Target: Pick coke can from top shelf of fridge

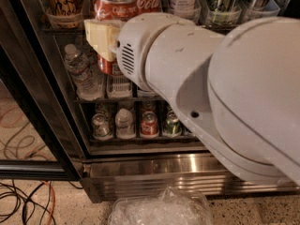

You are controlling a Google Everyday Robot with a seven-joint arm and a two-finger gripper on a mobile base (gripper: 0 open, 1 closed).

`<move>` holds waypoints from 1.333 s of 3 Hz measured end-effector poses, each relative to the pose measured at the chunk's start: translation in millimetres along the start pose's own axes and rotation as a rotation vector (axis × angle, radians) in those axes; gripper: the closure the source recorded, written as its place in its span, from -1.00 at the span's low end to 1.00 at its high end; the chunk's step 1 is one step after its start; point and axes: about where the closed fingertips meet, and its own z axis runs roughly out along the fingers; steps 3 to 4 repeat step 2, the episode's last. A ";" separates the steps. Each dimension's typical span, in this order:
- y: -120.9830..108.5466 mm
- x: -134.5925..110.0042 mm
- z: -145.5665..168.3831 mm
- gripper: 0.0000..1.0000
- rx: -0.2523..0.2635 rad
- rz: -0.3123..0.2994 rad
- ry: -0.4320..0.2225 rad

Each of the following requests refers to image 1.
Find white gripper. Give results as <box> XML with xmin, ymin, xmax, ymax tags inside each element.
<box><xmin>84</xmin><ymin>12</ymin><xmax>194</xmax><ymax>91</ymax></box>

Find red coke can front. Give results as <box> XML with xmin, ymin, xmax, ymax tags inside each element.
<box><xmin>94</xmin><ymin>0</ymin><xmax>138</xmax><ymax>76</ymax></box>

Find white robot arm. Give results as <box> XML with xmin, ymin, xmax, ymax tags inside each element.
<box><xmin>84</xmin><ymin>12</ymin><xmax>300</xmax><ymax>184</ymax></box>

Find empty white shelf tray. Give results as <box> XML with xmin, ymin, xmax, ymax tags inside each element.
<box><xmin>106</xmin><ymin>76</ymin><xmax>132</xmax><ymax>98</ymax></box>

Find white label bottle top shelf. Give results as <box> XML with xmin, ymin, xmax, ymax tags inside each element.
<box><xmin>166</xmin><ymin>0</ymin><xmax>199</xmax><ymax>19</ymax></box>

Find stainless steel fridge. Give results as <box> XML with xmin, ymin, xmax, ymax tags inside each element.
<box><xmin>0</xmin><ymin>0</ymin><xmax>300</xmax><ymax>203</ymax></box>

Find silver green can bottom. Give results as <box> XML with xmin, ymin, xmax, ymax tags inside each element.
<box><xmin>92</xmin><ymin>113</ymin><xmax>112</xmax><ymax>141</ymax></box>

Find red coke can bottom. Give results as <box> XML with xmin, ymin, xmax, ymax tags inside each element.
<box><xmin>141</xmin><ymin>112</ymin><xmax>158</xmax><ymax>136</ymax></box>

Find left glass fridge door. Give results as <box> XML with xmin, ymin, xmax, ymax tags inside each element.
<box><xmin>0</xmin><ymin>48</ymin><xmax>79</xmax><ymax>181</ymax></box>

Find rear clear water bottle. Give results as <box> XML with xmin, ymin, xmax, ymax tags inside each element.
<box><xmin>75</xmin><ymin>36</ymin><xmax>100</xmax><ymax>78</ymax></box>

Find clear water bottle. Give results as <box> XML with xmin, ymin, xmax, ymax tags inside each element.
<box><xmin>75</xmin><ymin>36</ymin><xmax>100</xmax><ymax>78</ymax></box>
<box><xmin>65</xmin><ymin>44</ymin><xmax>100</xmax><ymax>101</ymax></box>

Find front clear water bottle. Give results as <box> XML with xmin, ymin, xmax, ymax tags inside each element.
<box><xmin>65</xmin><ymin>44</ymin><xmax>100</xmax><ymax>101</ymax></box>

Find clear plastic bag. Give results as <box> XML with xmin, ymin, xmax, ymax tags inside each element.
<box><xmin>108</xmin><ymin>187</ymin><xmax>214</xmax><ymax>225</ymax></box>

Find orange cable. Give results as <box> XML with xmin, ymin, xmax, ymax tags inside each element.
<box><xmin>40</xmin><ymin>180</ymin><xmax>57</xmax><ymax>225</ymax></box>

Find black cables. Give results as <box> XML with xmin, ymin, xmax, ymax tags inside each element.
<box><xmin>0</xmin><ymin>179</ymin><xmax>57</xmax><ymax>225</ymax></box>

